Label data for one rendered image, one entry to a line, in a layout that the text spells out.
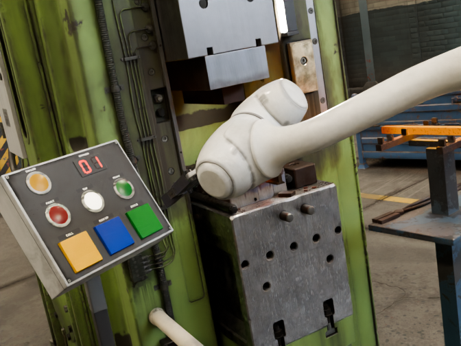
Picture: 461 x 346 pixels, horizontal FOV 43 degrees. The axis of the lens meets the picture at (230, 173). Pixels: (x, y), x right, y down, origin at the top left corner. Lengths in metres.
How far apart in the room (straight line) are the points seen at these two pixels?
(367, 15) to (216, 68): 9.21
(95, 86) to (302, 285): 0.85
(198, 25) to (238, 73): 0.18
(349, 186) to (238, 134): 1.23
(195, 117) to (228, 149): 1.23
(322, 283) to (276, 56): 0.75
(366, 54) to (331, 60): 8.83
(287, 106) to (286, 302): 0.89
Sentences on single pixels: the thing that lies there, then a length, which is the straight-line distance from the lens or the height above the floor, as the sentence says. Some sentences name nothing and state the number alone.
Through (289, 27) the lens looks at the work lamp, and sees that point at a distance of 1.95.
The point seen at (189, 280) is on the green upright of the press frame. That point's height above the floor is 0.69.
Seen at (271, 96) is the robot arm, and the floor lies 1.28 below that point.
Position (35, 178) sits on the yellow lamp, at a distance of 1.38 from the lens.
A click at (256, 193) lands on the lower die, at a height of 0.94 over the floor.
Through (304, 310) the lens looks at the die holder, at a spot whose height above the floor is 0.55.
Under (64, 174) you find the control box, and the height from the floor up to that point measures 1.16.
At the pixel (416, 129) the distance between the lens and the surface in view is 1.95.
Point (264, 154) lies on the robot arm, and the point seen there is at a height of 1.21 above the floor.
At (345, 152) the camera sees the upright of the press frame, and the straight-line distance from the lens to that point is 2.15.
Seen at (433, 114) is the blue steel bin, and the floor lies 0.50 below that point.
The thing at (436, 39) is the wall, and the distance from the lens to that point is 10.14.
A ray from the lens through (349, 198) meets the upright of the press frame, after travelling 2.18.
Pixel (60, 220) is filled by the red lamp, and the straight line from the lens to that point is 1.35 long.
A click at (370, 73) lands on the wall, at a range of 10.92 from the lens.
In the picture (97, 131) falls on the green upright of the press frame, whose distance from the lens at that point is 1.71.
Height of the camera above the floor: 1.40
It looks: 12 degrees down
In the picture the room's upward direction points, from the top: 10 degrees counter-clockwise
